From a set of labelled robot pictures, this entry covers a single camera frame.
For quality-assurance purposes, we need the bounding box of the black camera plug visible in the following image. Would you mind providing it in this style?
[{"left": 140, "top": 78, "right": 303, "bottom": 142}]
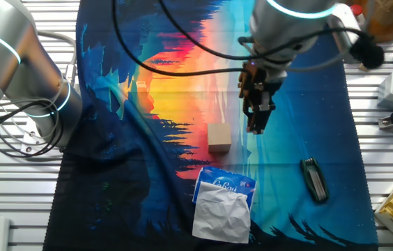
[{"left": 348, "top": 36, "right": 385, "bottom": 70}]

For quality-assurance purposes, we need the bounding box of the blue tissue pack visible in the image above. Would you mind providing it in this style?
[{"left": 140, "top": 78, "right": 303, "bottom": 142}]
[{"left": 191, "top": 166, "right": 257, "bottom": 245}]

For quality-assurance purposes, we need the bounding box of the colourful sunset print mat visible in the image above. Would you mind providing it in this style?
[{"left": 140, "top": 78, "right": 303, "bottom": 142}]
[{"left": 42, "top": 0, "right": 379, "bottom": 251}]

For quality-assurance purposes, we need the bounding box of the pale wooden block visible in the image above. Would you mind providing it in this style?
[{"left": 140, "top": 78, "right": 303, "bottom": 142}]
[{"left": 207, "top": 122, "right": 233, "bottom": 154}]

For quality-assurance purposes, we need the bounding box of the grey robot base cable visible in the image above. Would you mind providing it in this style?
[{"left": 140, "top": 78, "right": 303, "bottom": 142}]
[{"left": 34, "top": 29, "right": 78, "bottom": 88}]

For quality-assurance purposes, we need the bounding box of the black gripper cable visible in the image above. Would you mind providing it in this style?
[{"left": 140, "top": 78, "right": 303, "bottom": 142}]
[
  {"left": 111, "top": 0, "right": 250, "bottom": 77},
  {"left": 157, "top": 0, "right": 368, "bottom": 61}
]

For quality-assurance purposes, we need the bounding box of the grey emergency stop button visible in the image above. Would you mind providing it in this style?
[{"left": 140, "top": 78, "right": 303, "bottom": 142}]
[{"left": 349, "top": 3, "right": 367, "bottom": 22}]

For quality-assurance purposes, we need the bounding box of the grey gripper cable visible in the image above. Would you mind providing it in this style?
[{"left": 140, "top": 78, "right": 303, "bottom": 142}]
[{"left": 237, "top": 0, "right": 371, "bottom": 73}]

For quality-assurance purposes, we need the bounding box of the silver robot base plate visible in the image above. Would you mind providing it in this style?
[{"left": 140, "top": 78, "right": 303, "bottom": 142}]
[{"left": 21, "top": 116, "right": 66, "bottom": 155}]

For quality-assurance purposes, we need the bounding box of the brown cardboard box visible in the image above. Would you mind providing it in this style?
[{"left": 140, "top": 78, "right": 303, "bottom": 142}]
[{"left": 363, "top": 0, "right": 393, "bottom": 43}]

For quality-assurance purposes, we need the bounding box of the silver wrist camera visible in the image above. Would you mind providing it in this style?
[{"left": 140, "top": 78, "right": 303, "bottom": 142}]
[{"left": 328, "top": 3, "right": 362, "bottom": 66}]

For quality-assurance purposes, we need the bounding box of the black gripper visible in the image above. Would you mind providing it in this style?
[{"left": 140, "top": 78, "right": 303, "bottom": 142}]
[{"left": 237, "top": 61, "right": 285, "bottom": 136}]

